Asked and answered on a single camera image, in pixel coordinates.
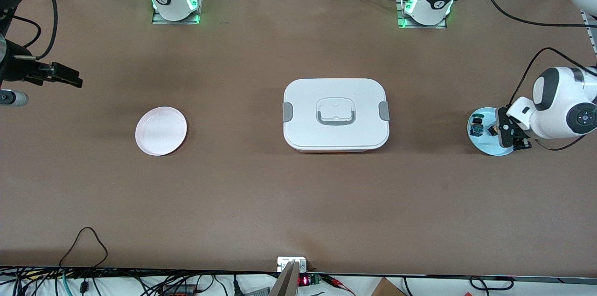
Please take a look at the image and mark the white lunch box grey clips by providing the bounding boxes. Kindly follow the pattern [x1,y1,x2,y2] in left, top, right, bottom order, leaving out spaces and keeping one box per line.
[282,78,390,153]

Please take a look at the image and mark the brown cardboard box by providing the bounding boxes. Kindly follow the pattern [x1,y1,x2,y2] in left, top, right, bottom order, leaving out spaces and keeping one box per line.
[371,277,407,296]

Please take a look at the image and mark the small white device box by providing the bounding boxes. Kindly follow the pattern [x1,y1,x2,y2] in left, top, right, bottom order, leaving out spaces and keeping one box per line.
[277,257,307,273]

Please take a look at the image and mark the round light blue plate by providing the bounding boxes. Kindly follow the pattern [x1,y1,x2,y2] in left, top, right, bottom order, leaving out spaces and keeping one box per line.
[467,107,518,157]

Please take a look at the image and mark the round pink plate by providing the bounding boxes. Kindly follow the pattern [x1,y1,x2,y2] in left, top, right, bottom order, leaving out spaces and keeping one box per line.
[135,106,188,156]

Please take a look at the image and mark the red clip leads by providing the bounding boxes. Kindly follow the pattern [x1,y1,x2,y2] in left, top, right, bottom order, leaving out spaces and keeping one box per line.
[322,275,356,296]

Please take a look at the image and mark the black power strip red switches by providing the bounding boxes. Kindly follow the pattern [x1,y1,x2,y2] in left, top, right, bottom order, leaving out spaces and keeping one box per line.
[161,284,201,296]

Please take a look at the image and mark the blue and black switch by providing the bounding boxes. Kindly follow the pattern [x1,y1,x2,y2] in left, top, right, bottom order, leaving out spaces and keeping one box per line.
[469,113,486,138]

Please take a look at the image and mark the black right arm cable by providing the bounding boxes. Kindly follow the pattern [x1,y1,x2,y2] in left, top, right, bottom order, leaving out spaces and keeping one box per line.
[0,0,59,61]

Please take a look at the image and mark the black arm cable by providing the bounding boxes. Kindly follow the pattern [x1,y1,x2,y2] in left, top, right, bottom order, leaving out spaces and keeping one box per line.
[482,0,597,151]
[0,0,59,61]

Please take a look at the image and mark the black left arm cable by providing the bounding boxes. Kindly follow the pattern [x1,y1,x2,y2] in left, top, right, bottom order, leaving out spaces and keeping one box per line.
[482,0,597,151]

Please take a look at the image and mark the black looped cable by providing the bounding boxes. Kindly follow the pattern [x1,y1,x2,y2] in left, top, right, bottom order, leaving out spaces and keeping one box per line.
[469,276,514,291]

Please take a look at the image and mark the black cable loop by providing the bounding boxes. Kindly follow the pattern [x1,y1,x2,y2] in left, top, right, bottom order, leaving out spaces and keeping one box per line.
[59,227,109,268]

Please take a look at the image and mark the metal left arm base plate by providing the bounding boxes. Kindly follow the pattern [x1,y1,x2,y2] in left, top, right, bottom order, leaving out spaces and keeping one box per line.
[396,0,448,29]

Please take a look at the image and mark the grey wedge post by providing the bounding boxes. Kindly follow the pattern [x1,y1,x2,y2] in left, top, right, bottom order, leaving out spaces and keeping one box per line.
[270,260,300,296]

